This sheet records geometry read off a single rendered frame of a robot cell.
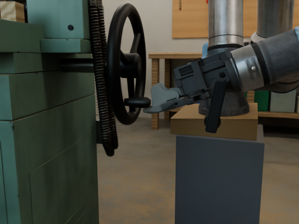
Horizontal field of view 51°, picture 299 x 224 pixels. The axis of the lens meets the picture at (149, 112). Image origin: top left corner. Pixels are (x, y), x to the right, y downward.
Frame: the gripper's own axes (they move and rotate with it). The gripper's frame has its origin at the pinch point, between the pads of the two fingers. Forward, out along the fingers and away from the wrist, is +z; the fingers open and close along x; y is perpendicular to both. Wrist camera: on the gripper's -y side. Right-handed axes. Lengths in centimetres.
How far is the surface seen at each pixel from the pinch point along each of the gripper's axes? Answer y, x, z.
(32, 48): 21.5, 6.4, 17.4
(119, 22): 19.9, 3.8, -1.6
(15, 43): 22.3, 12.2, 17.1
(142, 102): 2.9, 3.0, -0.1
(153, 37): 50, -337, 46
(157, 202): -63, -96, 38
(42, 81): 14.6, 3.4, 20.0
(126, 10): 22.5, -0.4, -2.9
